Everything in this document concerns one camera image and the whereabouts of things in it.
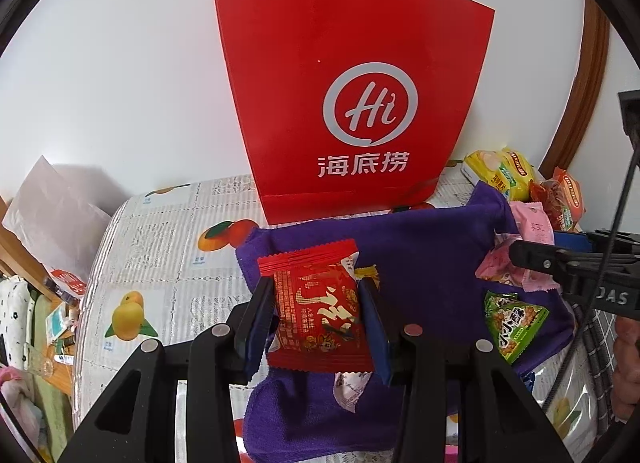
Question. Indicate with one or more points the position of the brown wooden door frame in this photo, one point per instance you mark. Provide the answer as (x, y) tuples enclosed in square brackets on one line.
[(585, 93)]

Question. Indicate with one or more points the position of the red snack packet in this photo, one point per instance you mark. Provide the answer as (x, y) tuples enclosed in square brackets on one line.
[(317, 315)]

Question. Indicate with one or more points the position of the green blanket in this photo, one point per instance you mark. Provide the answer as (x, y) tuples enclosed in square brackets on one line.
[(50, 418)]

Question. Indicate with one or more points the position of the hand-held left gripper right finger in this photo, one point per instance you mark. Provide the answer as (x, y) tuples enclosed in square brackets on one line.
[(375, 338)]

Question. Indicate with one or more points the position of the red paper bag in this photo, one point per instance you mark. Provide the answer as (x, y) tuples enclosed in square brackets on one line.
[(300, 93)]

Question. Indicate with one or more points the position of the wooden headboard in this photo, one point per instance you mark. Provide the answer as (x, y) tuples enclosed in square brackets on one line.
[(20, 253)]

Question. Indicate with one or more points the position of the blue snack packet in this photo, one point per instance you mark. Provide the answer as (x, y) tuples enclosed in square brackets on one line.
[(529, 383)]

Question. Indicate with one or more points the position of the yellow chips bag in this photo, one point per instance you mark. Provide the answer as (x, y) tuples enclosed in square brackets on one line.
[(505, 170)]

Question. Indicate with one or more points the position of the teal small box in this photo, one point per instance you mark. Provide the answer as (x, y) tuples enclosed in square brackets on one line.
[(55, 323)]

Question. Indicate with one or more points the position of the person's right hand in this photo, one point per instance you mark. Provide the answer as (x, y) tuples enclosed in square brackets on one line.
[(627, 363)]

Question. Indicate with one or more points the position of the long white pink snack packet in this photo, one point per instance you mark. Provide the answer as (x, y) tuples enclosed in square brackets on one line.
[(350, 390)]

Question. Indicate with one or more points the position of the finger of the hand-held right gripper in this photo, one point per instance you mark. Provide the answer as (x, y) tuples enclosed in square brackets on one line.
[(570, 239), (535, 253)]

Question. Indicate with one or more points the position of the purple towel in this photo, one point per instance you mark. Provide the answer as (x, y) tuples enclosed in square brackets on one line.
[(425, 253)]

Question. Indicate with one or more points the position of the grey plaid cloth pink star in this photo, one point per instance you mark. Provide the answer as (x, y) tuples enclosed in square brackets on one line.
[(600, 335)]

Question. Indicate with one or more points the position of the white plastic shopping bag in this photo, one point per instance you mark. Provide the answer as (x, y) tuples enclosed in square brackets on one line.
[(55, 223)]

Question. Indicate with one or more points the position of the green snack packet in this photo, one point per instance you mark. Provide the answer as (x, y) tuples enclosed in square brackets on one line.
[(515, 325)]

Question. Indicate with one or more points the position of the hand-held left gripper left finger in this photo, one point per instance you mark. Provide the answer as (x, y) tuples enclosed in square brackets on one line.
[(257, 313)]

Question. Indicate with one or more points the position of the white dotted pillow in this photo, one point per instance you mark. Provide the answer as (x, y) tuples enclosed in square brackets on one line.
[(15, 313)]

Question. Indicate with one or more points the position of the wooden nightstand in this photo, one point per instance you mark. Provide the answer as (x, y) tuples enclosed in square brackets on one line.
[(52, 368)]

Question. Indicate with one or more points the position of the orange chips bag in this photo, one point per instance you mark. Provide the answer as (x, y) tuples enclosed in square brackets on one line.
[(567, 198)]

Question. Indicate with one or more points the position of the fruit print table cover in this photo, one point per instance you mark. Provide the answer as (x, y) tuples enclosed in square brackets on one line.
[(160, 243)]

